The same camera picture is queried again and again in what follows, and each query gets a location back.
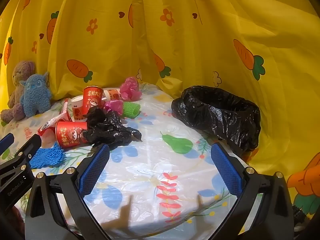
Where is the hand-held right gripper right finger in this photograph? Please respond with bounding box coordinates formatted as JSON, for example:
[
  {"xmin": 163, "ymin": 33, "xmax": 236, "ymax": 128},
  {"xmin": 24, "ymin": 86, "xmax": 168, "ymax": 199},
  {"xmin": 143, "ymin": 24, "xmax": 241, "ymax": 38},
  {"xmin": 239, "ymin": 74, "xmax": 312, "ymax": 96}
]
[{"xmin": 211, "ymin": 142, "xmax": 294, "ymax": 240}]

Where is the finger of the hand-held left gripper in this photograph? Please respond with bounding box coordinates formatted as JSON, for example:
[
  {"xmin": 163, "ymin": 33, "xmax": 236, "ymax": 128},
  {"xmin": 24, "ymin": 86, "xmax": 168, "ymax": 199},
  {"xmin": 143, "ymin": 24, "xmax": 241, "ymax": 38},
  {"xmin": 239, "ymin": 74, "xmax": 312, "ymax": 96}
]
[
  {"xmin": 0, "ymin": 133, "xmax": 15, "ymax": 155},
  {"xmin": 0, "ymin": 134, "xmax": 42, "ymax": 188}
]

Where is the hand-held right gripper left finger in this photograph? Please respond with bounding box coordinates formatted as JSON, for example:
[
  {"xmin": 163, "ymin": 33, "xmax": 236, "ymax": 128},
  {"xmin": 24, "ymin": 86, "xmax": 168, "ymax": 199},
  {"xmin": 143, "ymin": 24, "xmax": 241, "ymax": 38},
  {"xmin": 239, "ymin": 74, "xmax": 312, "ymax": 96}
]
[{"xmin": 25, "ymin": 144, "xmax": 112, "ymax": 240}]

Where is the blue knitted cloth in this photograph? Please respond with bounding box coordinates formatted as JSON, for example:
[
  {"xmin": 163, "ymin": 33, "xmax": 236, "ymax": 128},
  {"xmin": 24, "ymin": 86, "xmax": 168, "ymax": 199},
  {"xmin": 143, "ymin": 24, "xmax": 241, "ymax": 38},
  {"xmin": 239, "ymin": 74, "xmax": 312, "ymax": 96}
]
[{"xmin": 29, "ymin": 142, "xmax": 67, "ymax": 169}]

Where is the red white snack wrapper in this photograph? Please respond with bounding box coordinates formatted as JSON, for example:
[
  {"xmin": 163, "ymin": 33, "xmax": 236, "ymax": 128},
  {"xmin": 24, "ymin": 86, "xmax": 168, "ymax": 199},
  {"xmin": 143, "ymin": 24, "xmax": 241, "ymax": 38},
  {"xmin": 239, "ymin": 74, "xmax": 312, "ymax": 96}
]
[{"xmin": 37, "ymin": 116, "xmax": 62, "ymax": 136}]

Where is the black plastic bag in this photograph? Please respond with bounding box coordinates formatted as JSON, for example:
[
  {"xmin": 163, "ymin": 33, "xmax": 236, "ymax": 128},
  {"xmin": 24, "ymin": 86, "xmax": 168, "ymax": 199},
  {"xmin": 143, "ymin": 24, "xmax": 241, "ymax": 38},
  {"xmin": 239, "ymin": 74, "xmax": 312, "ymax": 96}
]
[{"xmin": 82, "ymin": 108, "xmax": 142, "ymax": 147}]

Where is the black trash bag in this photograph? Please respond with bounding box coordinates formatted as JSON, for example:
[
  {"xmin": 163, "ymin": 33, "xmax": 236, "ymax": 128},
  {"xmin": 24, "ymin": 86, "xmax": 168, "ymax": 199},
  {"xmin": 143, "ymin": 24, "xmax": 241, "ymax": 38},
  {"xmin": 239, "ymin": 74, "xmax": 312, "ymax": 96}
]
[{"xmin": 171, "ymin": 85, "xmax": 261, "ymax": 157}]

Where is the crushed red white paper cup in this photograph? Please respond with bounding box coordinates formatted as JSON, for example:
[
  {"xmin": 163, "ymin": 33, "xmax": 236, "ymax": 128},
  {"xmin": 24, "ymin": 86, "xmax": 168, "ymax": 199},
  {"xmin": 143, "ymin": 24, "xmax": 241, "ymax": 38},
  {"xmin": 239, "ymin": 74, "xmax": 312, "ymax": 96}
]
[{"xmin": 59, "ymin": 99, "xmax": 74, "ymax": 122}]

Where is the white and red paper cup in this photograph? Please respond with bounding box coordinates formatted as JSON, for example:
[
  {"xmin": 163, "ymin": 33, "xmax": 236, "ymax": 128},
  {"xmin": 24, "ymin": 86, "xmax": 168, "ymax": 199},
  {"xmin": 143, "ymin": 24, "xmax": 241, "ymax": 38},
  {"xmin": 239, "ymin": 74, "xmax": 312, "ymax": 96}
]
[
  {"xmin": 102, "ymin": 89, "xmax": 122, "ymax": 103},
  {"xmin": 71, "ymin": 96, "xmax": 88, "ymax": 122}
]

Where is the small pink plastic bag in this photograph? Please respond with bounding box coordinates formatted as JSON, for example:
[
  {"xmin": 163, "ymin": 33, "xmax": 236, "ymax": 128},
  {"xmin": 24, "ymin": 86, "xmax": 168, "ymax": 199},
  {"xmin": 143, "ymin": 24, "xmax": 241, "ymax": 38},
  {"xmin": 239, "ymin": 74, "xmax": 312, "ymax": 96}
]
[{"xmin": 104, "ymin": 100, "xmax": 124, "ymax": 115}]

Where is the green knitted cloth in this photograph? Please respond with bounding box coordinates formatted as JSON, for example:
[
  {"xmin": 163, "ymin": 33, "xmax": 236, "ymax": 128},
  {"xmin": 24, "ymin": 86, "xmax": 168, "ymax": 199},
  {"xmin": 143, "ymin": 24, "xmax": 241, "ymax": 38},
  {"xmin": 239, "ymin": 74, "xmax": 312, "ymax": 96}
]
[{"xmin": 121, "ymin": 102, "xmax": 141, "ymax": 119}]

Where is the large pink plastic bag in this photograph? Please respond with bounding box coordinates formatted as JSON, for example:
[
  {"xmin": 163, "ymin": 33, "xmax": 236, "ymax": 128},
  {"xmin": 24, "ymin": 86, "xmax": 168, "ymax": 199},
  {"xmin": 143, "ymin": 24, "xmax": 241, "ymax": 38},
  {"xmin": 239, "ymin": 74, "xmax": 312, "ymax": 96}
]
[{"xmin": 119, "ymin": 77, "xmax": 142, "ymax": 101}]

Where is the blue plush monster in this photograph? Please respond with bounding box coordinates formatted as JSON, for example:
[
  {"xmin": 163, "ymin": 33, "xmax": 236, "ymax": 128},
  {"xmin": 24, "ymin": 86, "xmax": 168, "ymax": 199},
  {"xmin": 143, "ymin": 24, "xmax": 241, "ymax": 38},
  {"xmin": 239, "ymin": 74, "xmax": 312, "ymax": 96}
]
[{"xmin": 19, "ymin": 72, "xmax": 52, "ymax": 117}]

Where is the floral plastic tablecloth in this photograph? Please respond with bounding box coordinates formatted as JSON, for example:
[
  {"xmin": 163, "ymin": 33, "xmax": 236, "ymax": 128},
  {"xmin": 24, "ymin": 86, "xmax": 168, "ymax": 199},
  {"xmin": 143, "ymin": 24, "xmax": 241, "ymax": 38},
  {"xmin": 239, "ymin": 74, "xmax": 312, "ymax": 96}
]
[{"xmin": 0, "ymin": 81, "xmax": 253, "ymax": 240}]

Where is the purple teddy bear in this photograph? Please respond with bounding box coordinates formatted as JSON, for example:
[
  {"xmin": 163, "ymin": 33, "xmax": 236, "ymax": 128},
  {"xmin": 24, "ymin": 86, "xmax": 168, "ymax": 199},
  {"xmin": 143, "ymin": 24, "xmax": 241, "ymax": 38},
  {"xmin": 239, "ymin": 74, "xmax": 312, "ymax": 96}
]
[{"xmin": 0, "ymin": 60, "xmax": 35, "ymax": 123}]

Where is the dark object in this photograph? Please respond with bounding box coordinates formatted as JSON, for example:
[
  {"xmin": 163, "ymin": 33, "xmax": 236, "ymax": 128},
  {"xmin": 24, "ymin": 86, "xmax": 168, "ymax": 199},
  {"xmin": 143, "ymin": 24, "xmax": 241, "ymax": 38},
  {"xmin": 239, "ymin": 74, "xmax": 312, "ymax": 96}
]
[{"xmin": 291, "ymin": 204, "xmax": 312, "ymax": 232}]

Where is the yellow carrot print curtain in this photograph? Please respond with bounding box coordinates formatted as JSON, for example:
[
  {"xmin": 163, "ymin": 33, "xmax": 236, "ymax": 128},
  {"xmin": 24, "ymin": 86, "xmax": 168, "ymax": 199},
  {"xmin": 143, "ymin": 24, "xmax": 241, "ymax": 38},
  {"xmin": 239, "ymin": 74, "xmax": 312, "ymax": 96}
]
[{"xmin": 0, "ymin": 0, "xmax": 320, "ymax": 215}]

